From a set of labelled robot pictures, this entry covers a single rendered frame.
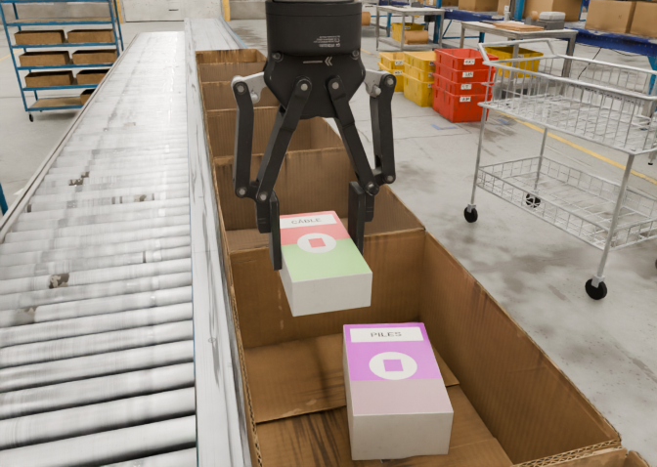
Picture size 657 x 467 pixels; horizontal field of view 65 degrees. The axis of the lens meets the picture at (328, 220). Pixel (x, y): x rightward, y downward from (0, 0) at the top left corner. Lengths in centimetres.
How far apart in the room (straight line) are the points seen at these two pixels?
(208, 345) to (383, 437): 31
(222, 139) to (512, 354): 106
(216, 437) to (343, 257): 31
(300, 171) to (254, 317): 43
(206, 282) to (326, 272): 53
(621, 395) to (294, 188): 154
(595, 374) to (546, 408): 171
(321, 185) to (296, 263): 67
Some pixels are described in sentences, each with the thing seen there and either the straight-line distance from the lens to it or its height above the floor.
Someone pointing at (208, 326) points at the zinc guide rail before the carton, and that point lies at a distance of 84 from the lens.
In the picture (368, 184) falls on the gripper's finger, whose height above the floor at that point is 122.
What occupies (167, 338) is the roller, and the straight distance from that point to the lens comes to 109.
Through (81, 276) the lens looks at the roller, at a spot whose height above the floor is 75.
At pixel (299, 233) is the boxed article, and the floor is 116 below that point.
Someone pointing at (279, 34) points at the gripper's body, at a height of 135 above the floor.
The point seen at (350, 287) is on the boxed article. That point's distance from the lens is 45.
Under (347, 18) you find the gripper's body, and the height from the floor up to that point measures 136.
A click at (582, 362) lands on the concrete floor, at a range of 233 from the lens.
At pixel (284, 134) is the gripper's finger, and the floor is 127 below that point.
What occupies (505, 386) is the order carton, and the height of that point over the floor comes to 97.
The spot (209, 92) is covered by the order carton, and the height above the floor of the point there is 102.
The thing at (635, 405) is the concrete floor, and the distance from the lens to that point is 223.
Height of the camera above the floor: 139
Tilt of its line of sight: 26 degrees down
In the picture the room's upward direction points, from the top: straight up
